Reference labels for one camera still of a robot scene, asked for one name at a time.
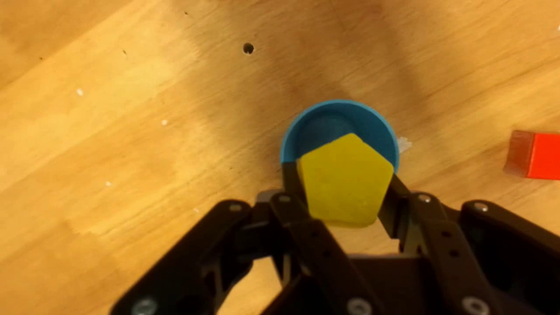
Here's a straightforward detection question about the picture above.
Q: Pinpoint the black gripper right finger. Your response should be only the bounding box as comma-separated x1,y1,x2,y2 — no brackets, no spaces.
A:
379,175,560,315

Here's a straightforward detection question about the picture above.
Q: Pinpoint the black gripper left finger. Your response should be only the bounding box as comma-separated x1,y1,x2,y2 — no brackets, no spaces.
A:
110,163,374,315

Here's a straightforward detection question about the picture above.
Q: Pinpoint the yellow pentagonal block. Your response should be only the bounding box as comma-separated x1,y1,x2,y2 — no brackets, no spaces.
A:
295,133,393,226

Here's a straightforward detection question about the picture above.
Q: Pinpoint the red wooden block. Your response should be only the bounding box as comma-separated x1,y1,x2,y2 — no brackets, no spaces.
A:
505,130,560,180

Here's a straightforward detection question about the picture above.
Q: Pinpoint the blue plastic cup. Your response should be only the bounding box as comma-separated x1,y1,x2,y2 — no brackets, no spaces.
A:
279,98,400,168

